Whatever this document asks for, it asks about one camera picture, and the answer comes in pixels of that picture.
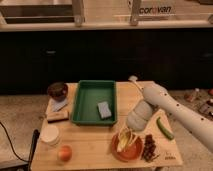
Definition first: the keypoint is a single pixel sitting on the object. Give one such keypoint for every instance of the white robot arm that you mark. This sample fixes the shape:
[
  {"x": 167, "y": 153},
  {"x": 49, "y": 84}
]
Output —
[{"x": 157, "y": 97}]

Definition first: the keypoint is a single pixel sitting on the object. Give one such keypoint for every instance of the green plastic tray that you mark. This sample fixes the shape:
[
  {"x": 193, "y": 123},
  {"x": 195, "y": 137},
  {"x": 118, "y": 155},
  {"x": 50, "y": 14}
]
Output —
[{"x": 89, "y": 94}]

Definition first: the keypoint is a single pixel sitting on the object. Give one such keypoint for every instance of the blue sponge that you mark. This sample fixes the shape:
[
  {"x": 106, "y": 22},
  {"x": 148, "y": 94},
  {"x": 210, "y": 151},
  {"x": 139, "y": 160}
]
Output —
[{"x": 104, "y": 110}]

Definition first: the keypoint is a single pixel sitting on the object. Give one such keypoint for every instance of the dark brown bowl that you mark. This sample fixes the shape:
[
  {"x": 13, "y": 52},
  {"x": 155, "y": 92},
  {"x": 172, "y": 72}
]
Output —
[{"x": 58, "y": 91}]

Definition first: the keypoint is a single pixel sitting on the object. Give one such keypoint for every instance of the grey cloth piece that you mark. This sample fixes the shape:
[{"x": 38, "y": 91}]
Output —
[{"x": 57, "y": 105}]

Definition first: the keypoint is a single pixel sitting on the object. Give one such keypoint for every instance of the red bowl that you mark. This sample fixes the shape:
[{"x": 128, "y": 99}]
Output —
[{"x": 131, "y": 153}]

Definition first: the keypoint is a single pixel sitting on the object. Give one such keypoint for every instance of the wooden brush block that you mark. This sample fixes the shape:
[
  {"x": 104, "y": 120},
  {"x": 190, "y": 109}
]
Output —
[{"x": 57, "y": 116}]

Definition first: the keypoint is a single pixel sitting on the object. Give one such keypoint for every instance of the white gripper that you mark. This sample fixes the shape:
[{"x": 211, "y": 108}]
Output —
[{"x": 136, "y": 120}]

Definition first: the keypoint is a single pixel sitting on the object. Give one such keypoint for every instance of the white round container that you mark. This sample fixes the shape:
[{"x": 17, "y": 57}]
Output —
[{"x": 50, "y": 135}]

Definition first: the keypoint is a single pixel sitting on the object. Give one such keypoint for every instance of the dark grape bunch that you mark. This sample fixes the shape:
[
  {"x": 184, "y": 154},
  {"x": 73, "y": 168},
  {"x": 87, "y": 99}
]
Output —
[{"x": 149, "y": 149}]

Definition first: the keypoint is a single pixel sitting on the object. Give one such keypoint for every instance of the orange peach fruit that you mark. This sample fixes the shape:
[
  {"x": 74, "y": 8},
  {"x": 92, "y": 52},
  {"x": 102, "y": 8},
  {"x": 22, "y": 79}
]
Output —
[{"x": 64, "y": 153}]

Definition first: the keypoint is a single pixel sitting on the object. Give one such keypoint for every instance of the green pea pod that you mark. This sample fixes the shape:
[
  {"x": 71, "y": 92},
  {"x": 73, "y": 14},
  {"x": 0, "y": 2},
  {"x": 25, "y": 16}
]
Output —
[{"x": 164, "y": 130}]

